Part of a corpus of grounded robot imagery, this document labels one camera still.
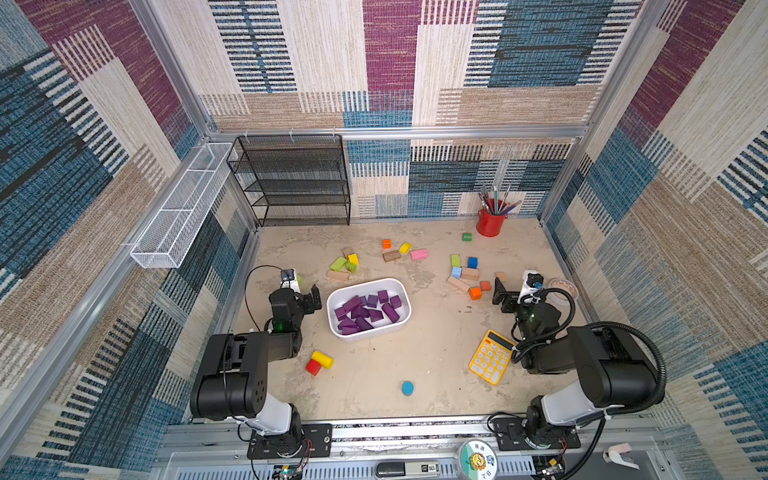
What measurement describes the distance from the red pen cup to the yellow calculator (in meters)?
0.42

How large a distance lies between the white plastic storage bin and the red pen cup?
40 centimetres

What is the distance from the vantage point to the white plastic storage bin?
888 millimetres
